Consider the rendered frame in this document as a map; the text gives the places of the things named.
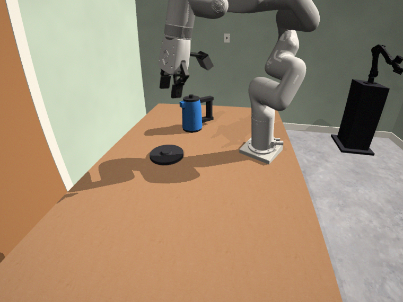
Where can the blue kettle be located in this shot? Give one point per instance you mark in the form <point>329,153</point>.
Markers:
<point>191,112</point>

